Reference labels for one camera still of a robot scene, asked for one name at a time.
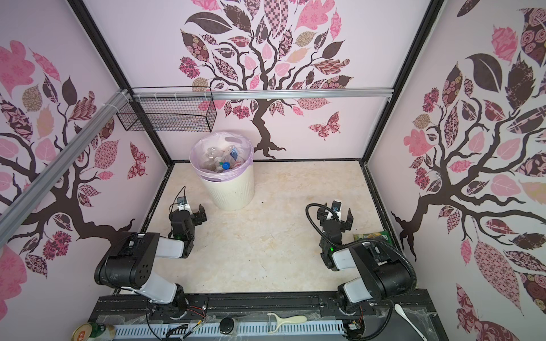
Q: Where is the clear green label bottle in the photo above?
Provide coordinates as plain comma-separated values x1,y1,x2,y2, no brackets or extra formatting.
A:
203,147,223,171

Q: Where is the blue cap clear bottle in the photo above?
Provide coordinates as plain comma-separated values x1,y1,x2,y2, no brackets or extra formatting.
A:
215,146,244,173

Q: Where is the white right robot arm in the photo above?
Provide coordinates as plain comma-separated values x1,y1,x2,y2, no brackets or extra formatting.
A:
306,202,417,305

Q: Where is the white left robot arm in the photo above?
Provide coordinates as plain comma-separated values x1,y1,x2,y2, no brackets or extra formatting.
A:
94,205,207,306

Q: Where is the cream waste bin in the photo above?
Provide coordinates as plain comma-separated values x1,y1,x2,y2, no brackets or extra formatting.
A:
199,165,255,211

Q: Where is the purple bin liner bag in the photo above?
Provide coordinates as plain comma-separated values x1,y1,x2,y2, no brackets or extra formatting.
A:
189,132,253,183

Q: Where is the green yellow snack bag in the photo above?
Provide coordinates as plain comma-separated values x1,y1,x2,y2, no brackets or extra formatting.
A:
353,231,392,245

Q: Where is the cream vegetable peeler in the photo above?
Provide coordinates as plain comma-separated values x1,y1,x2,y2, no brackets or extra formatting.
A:
267,313,308,334

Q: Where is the white plastic spoon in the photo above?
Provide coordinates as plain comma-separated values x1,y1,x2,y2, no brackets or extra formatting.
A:
394,303,427,341

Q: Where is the black round knob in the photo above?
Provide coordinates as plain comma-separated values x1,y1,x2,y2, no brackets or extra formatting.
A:
219,317,236,335

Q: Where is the green tin can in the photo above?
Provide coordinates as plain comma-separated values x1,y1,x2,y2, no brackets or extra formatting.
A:
71,322,116,341

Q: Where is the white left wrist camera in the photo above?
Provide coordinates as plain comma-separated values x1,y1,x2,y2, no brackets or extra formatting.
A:
176,196,191,213

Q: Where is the thin black left cable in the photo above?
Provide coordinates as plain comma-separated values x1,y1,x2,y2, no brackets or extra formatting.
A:
168,185,188,214

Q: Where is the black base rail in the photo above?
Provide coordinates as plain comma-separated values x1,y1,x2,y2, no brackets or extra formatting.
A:
89,290,368,325

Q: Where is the black wire basket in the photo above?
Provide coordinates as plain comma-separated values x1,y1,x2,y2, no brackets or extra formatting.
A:
117,85,217,133

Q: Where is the white vented cable duct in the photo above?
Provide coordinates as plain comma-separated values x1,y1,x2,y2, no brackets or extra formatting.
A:
112,319,346,340

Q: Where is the aluminium frame bar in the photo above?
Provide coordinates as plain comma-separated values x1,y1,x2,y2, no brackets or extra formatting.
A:
1,89,130,245

